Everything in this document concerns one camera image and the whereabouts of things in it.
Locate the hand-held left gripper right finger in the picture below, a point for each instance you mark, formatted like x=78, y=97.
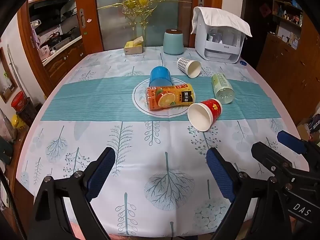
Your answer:
x=220, y=172

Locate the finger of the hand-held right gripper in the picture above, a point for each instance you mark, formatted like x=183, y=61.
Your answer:
x=291, y=141
x=268, y=156

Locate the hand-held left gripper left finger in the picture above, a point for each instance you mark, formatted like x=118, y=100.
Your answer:
x=101, y=172

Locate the red paper cup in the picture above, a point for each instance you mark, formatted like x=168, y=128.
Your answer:
x=208, y=113

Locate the checkered paper cup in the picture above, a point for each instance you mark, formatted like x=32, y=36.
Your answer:
x=188, y=66

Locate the blue plastic cup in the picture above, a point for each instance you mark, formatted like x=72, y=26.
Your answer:
x=160, y=76

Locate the cardboard box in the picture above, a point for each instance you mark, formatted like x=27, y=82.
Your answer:
x=308, y=127

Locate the dark wooden cabinet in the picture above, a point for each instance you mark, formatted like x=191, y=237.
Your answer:
x=280, y=75

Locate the clear green plastic bottle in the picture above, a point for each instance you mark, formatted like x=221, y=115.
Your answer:
x=222, y=87

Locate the white round plate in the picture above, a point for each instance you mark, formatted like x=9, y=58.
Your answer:
x=140, y=97

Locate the orange juice bottle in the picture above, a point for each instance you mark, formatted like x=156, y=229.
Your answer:
x=170, y=96

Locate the small blue cap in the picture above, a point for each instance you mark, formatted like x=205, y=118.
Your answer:
x=243, y=63

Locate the red lid jar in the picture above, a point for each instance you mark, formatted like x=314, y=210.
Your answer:
x=21, y=105

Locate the white water dispenser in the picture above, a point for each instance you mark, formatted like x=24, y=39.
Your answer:
x=220, y=47

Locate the yellow tissue box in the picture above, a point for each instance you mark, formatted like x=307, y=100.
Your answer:
x=133, y=47

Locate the wooden framed picture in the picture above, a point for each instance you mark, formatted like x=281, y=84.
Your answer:
x=7, y=80

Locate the light blue canister brown lid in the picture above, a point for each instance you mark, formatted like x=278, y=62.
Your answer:
x=173, y=42

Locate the white towel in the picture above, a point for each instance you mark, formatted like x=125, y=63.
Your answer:
x=220, y=17

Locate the frosted glass door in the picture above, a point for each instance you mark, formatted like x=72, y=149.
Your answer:
x=117, y=27

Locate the pink hanging cloth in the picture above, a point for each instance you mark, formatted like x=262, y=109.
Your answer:
x=35, y=36

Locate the gold door ornament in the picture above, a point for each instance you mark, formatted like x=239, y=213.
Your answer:
x=140, y=1

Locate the wooden wall shelf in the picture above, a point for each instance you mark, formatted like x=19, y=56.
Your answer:
x=287, y=17

